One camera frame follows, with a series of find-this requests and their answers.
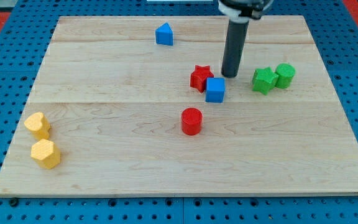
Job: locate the blue triangle block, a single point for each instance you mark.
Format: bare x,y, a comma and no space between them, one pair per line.
164,34

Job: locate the light wooden board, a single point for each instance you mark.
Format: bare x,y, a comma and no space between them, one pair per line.
114,99

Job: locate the red cylinder block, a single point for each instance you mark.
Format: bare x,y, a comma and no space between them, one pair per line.
191,121

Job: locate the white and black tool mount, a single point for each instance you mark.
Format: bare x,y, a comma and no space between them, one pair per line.
242,11

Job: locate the green cylinder block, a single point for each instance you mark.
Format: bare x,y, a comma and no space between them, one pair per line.
285,73

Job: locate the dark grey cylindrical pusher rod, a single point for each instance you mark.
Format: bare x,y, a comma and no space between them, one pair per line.
234,45

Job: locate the yellow heart block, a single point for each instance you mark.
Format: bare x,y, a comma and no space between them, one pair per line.
38,125

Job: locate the red star block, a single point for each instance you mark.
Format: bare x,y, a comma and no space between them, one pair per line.
199,77

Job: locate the green star block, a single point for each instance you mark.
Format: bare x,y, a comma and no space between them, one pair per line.
264,79

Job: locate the blue cube block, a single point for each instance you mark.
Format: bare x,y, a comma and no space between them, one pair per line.
215,90

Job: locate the yellow hexagon block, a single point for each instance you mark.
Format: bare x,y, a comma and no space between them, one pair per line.
46,154

